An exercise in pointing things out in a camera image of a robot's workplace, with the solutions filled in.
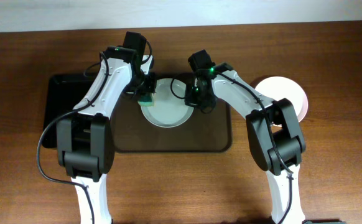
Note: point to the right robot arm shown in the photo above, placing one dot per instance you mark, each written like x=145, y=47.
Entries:
x=275, y=138

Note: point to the green yellow sponge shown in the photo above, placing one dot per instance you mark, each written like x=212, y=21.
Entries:
x=146, y=100

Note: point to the white plate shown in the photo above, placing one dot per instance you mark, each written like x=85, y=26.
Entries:
x=304, y=108
x=278, y=88

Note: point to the brown serving tray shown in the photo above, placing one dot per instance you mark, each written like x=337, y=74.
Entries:
x=132, y=132

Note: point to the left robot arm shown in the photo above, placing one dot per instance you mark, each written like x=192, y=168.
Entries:
x=88, y=167

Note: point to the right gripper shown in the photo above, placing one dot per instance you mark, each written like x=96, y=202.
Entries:
x=191, y=101

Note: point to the pale blue plate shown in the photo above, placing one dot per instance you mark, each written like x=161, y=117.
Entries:
x=168, y=111

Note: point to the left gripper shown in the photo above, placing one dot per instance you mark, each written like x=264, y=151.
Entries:
x=151, y=85

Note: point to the black plastic tray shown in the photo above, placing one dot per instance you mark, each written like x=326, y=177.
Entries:
x=64, y=92

